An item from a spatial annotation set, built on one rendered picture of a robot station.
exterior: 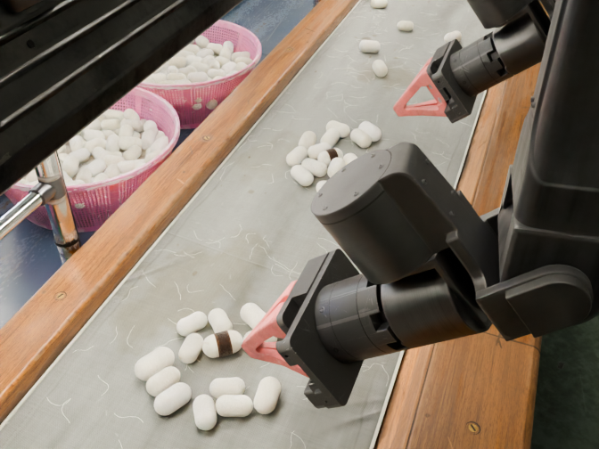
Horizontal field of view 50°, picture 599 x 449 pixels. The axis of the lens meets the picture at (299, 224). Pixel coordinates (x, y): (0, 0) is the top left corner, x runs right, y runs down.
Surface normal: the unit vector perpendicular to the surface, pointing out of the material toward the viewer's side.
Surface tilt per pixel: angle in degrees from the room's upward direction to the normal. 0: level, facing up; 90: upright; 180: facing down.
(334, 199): 40
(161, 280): 0
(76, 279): 0
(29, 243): 0
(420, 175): 45
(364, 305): 56
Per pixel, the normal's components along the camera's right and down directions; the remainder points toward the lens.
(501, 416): 0.03, -0.77
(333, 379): 0.72, -0.31
